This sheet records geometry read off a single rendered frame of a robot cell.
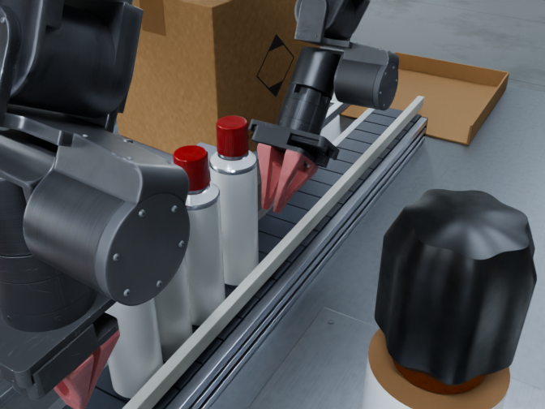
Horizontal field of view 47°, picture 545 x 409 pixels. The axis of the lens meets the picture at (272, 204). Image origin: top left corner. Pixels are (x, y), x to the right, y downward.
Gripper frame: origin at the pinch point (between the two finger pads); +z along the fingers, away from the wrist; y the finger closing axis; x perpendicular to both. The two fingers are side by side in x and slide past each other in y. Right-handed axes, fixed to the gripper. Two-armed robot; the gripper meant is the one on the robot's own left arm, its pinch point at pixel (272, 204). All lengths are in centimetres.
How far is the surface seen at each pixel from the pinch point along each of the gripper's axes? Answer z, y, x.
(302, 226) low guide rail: 1.4, 3.4, 3.1
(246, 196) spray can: 0.7, 1.6, -10.3
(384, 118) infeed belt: -23.3, -2.0, 37.1
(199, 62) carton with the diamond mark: -17.7, -22.0, 6.7
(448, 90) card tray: -39, 2, 62
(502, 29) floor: -187, -47, 363
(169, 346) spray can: 17.5, 1.1, -14.6
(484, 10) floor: -214, -70, 394
